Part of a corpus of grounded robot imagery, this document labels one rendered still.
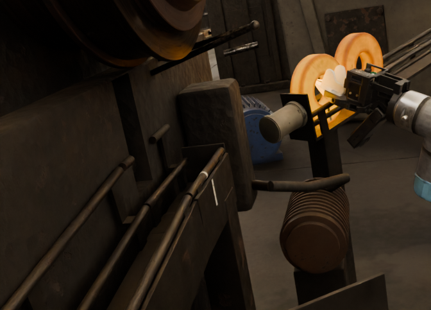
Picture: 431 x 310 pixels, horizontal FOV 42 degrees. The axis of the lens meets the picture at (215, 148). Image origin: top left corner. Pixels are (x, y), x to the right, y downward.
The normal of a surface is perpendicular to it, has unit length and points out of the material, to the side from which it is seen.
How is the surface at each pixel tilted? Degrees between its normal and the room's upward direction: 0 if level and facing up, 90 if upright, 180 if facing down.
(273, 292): 0
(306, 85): 90
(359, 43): 90
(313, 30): 90
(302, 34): 90
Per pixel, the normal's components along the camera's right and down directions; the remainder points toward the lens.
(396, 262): -0.18, -0.94
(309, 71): 0.65, 0.09
